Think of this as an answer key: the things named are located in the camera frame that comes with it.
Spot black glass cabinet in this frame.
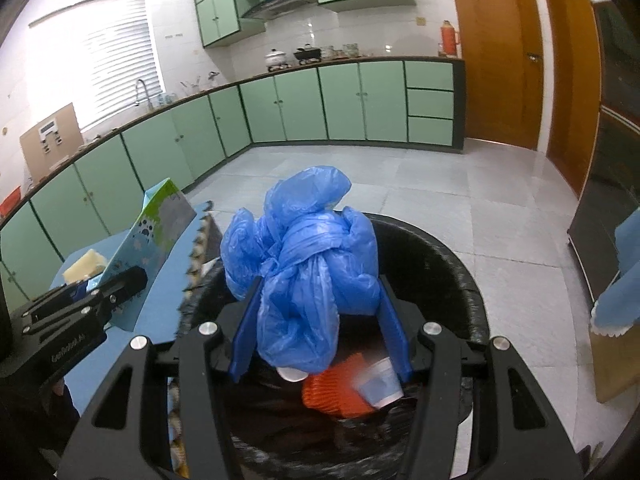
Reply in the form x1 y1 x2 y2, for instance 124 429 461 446
568 1 639 301

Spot green lower kitchen cabinets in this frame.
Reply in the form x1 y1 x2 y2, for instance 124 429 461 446
1 56 466 309

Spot blue plastic bag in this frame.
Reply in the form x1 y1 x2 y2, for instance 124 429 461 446
221 166 381 374

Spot blue and white cloth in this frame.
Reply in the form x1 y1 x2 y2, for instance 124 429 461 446
590 209 640 337

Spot light blue paper bag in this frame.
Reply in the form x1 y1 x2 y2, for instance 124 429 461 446
96 178 195 332

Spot wooden door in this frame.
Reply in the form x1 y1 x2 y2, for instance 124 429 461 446
546 0 601 195
454 0 544 150

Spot yellow sponge block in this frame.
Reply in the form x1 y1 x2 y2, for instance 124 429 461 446
63 249 107 284

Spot white cooking pot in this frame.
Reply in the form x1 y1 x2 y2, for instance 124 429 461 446
265 49 290 72

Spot kitchen faucet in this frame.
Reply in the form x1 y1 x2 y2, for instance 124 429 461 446
134 78 153 110

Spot window blinds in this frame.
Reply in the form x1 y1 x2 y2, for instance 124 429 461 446
29 0 165 129

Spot cardboard box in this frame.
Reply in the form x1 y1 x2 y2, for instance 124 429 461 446
590 325 640 403

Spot black lined trash bin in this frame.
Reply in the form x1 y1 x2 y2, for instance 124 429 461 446
177 214 489 479

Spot orange thermos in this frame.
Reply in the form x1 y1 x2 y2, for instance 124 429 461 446
440 20 459 58

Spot orange foam net sleeve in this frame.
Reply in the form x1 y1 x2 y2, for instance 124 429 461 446
302 352 375 418

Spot range hood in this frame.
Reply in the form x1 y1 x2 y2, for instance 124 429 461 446
242 0 318 21

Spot red basin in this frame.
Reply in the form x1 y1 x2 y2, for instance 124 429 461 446
0 186 22 219

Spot blue table mat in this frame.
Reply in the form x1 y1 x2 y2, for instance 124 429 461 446
49 199 214 416

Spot black wok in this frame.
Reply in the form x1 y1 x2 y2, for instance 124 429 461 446
294 44 322 65

